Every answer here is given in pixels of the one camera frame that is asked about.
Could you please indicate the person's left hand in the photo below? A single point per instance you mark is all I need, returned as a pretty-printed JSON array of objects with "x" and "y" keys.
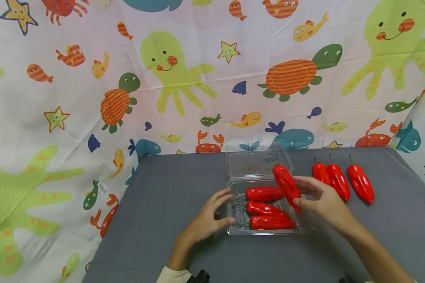
[{"x": 202, "y": 222}]

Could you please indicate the person's right hand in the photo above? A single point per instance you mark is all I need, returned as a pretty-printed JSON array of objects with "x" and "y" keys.
[{"x": 327, "y": 206}]

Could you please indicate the person's left middle finger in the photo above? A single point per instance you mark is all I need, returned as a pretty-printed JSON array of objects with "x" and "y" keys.
[{"x": 219, "y": 193}]

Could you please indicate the person's left index finger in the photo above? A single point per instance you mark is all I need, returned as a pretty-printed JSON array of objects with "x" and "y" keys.
[{"x": 225, "y": 200}]

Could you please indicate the person's right fingers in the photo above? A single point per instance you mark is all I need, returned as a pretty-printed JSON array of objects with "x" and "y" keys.
[{"x": 310, "y": 184}]

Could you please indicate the person's right thumb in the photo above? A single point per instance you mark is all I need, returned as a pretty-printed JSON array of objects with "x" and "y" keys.
[{"x": 302, "y": 203}]

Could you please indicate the person's left thumb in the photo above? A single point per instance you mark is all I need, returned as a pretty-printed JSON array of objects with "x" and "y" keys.
[{"x": 225, "y": 223}]

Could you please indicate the red chili pepper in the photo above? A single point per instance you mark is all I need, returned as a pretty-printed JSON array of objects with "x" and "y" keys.
[
  {"x": 360, "y": 182},
  {"x": 287, "y": 184},
  {"x": 265, "y": 193},
  {"x": 265, "y": 209},
  {"x": 338, "y": 181},
  {"x": 272, "y": 223},
  {"x": 320, "y": 173}
]

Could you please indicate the clear plastic clamshell container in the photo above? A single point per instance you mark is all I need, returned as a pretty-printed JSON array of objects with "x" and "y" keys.
[{"x": 249, "y": 165}]

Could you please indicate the person's left forearm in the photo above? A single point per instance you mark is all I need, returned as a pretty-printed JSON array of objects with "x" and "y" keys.
[{"x": 179, "y": 259}]

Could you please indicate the person's right forearm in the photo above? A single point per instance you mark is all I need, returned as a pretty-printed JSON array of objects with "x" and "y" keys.
[{"x": 375, "y": 255}]

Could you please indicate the black wrist band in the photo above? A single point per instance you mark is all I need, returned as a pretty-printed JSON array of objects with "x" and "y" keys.
[{"x": 199, "y": 277}]

